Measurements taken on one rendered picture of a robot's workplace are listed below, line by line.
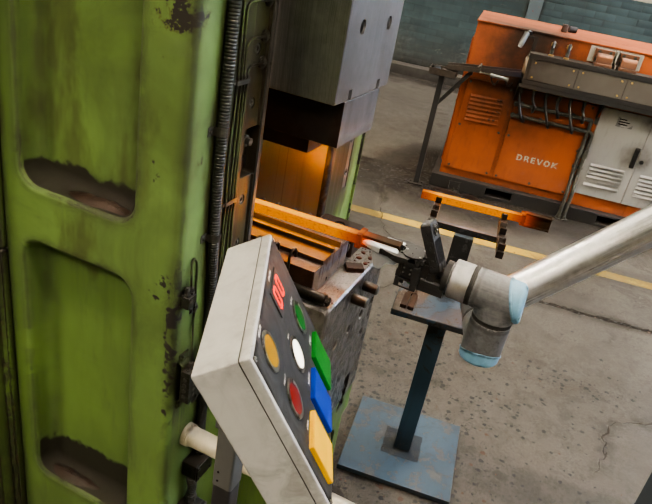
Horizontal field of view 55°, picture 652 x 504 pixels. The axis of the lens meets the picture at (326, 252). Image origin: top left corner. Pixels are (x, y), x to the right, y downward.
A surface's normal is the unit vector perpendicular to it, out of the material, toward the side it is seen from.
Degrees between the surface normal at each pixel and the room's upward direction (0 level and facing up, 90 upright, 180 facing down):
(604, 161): 90
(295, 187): 90
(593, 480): 0
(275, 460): 90
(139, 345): 90
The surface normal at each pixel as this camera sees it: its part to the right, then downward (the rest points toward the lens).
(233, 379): 0.00, 0.46
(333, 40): -0.41, 0.36
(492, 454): 0.16, -0.87
